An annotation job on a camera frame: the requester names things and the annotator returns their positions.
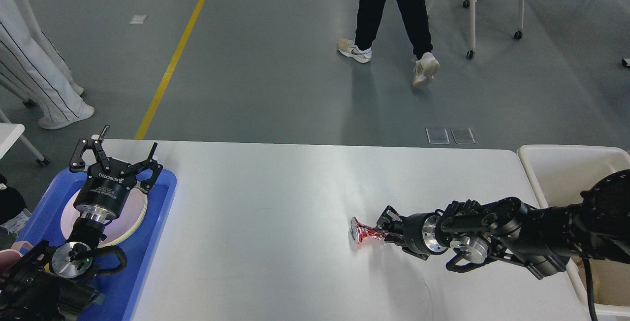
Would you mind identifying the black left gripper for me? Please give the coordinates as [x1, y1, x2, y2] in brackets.
[69, 125, 163, 221]

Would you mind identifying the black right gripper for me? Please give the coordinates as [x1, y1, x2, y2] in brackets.
[376, 206, 449, 260]

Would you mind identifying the crushed red can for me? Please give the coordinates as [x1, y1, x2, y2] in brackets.
[349, 216, 388, 244]

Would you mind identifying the pink plate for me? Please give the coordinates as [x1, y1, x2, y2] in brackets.
[60, 188, 148, 247]

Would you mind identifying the pink ribbed mug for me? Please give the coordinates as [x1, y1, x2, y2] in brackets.
[0, 241, 33, 274]

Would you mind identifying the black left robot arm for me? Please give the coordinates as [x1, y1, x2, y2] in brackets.
[1, 126, 163, 321]

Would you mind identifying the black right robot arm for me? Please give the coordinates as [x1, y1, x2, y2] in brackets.
[372, 170, 630, 320]

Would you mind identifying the yellow plate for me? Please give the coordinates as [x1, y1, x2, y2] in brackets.
[99, 194, 148, 247]

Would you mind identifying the white side table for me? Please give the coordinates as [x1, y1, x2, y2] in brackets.
[0, 110, 50, 167]

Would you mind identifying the person in white tracksuit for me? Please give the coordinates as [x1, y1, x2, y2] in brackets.
[0, 0, 95, 130]

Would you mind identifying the white plastic bin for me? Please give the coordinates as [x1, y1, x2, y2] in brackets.
[517, 145, 630, 321]

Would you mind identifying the person in black trousers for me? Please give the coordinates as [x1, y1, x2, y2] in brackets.
[337, 0, 441, 88]

